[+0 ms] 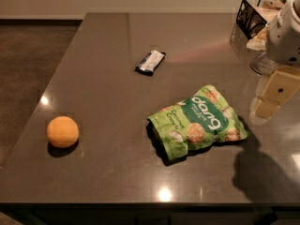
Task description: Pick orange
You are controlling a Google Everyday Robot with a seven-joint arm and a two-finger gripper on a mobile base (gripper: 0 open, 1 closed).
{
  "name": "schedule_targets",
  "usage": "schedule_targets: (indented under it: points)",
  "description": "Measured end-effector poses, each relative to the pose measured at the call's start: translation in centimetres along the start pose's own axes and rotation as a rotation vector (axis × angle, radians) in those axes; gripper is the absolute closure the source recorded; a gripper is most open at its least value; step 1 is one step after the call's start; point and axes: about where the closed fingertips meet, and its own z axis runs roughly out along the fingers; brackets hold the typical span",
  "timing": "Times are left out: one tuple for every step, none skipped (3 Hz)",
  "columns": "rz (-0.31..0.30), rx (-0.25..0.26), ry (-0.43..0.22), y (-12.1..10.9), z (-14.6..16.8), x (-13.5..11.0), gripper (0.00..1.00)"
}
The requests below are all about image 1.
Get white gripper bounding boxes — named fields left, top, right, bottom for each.
left=250, top=66, right=300, bottom=119

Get orange fruit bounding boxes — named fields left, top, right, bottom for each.
left=47, top=116, right=79, bottom=148

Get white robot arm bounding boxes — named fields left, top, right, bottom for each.
left=250, top=0, right=300, bottom=120

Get clear glass bowl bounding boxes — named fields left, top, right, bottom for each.
left=250, top=52, right=278, bottom=75

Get green snack bag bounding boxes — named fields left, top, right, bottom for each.
left=148, top=85, right=249, bottom=160

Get dark wrapped snack bar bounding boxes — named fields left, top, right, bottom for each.
left=135, top=50, right=166, bottom=76

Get black wire basket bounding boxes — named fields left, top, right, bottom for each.
left=236, top=0, right=285, bottom=39

